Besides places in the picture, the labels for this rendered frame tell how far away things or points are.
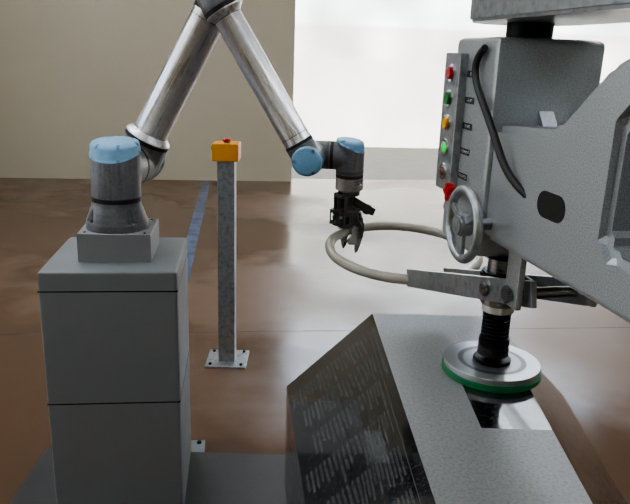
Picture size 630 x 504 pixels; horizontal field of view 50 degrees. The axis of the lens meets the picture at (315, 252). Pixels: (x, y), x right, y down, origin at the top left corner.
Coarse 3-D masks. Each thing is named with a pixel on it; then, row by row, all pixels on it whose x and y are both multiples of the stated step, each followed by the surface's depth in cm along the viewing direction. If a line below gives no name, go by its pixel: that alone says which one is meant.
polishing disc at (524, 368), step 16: (448, 352) 157; (464, 352) 157; (512, 352) 158; (448, 368) 152; (464, 368) 149; (480, 368) 150; (496, 368) 150; (512, 368) 150; (528, 368) 150; (496, 384) 144; (512, 384) 144
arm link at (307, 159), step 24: (216, 0) 191; (240, 0) 196; (216, 24) 196; (240, 24) 195; (240, 48) 196; (264, 72) 197; (264, 96) 199; (288, 96) 202; (288, 120) 200; (288, 144) 202; (312, 144) 203; (312, 168) 202
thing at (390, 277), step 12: (372, 228) 232; (384, 228) 233; (396, 228) 233; (408, 228) 233; (420, 228) 232; (432, 228) 230; (336, 240) 218; (336, 252) 204; (348, 264) 197; (480, 264) 203; (372, 276) 193; (384, 276) 191; (396, 276) 191
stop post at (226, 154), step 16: (224, 144) 304; (240, 144) 312; (224, 160) 306; (224, 176) 310; (224, 192) 312; (224, 208) 314; (224, 224) 316; (224, 240) 318; (224, 256) 320; (224, 272) 323; (224, 288) 325; (224, 304) 327; (224, 320) 329; (224, 336) 332; (224, 352) 334; (240, 352) 346; (224, 368) 330; (240, 368) 330
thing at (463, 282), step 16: (416, 272) 184; (432, 272) 172; (448, 272) 190; (464, 272) 180; (432, 288) 172; (448, 288) 162; (464, 288) 153; (480, 288) 143; (496, 288) 138; (528, 288) 125; (544, 288) 128; (560, 288) 128; (528, 304) 125; (576, 304) 129
